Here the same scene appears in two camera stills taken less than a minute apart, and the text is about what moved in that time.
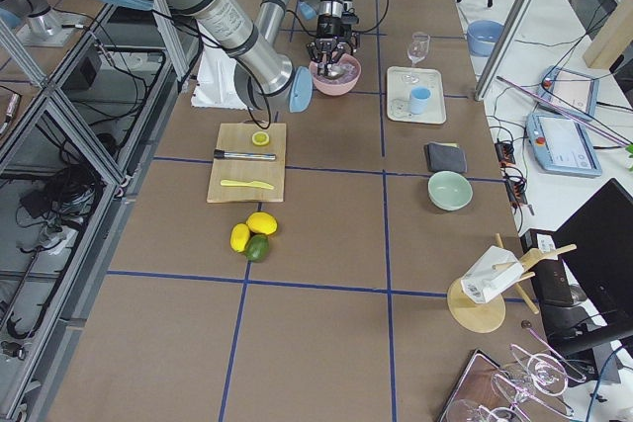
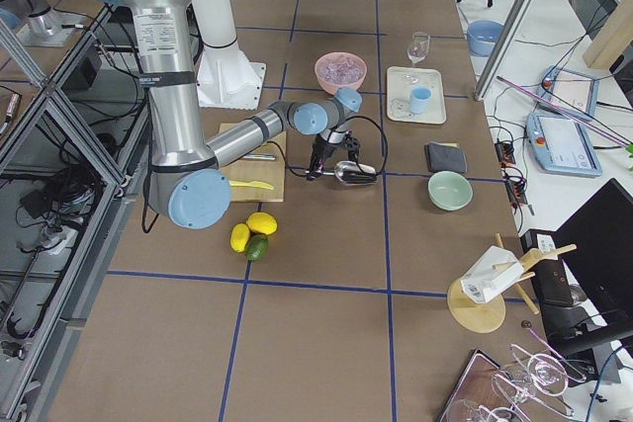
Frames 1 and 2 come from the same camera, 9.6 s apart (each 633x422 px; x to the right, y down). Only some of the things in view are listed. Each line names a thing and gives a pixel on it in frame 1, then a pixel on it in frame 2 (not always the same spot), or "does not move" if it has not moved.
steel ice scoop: x=332 y=71 -> x=352 y=173
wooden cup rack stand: x=488 y=315 does not move
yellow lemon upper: x=262 y=222 does not move
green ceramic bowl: x=449 y=190 does not move
